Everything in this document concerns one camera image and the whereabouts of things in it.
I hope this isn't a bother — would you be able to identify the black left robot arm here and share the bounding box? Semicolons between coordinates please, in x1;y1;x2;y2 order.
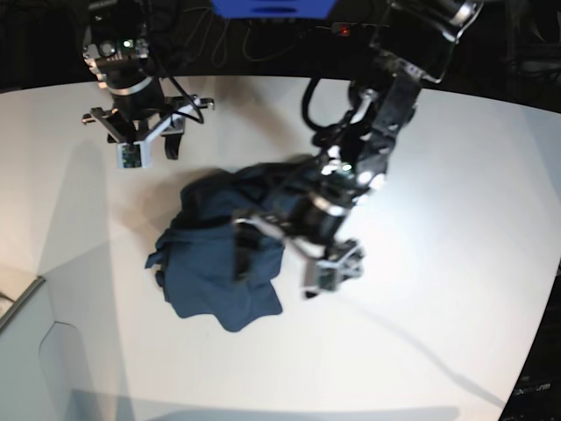
232;1;483;293

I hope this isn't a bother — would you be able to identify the blue plastic bin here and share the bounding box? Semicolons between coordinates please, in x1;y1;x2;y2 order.
212;0;337;19

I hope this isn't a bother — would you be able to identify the black device with label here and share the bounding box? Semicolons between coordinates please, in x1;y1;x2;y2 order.
499;377;560;421

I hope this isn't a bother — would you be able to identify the dark navy t-shirt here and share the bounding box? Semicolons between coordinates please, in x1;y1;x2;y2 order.
146;162;309;332

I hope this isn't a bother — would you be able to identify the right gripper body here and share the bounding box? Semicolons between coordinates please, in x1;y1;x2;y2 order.
82;93;215;145

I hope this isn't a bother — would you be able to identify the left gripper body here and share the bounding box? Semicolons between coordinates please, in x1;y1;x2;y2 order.
232;192;351;259

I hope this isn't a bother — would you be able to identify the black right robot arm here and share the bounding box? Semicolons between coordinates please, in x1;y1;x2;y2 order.
82;1;215;169

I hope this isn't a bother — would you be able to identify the black power strip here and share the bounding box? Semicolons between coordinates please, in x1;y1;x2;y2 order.
330;22;378;38

